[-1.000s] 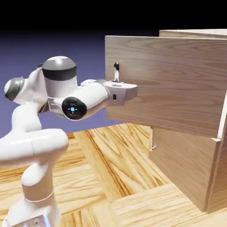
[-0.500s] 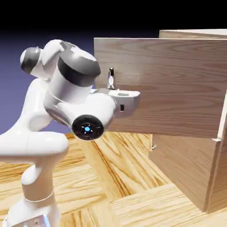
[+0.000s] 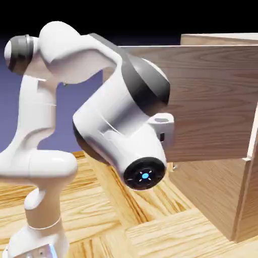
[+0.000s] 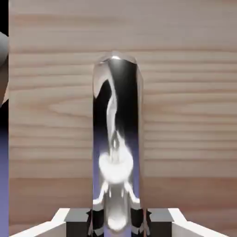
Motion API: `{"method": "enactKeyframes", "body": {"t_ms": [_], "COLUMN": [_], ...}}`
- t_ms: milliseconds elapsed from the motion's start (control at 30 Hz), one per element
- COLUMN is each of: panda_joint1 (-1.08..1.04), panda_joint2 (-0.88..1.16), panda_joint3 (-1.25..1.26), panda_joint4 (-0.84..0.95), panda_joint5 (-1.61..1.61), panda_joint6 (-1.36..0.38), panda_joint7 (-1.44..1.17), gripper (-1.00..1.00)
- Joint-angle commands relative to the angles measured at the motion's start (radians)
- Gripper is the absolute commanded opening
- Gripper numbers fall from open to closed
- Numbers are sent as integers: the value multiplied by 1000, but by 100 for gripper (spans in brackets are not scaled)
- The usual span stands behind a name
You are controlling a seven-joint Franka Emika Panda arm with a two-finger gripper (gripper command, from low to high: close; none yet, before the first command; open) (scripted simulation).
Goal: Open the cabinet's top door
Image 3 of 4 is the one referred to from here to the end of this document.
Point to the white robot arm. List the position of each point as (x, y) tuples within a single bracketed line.
[(112, 121)]

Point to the large wooden cabinet door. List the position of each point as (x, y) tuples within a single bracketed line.
[(205, 96)]

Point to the small wooden cabinet door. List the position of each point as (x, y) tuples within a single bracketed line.
[(207, 191)]

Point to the light wood cabinet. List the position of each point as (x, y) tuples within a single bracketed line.
[(249, 201)]

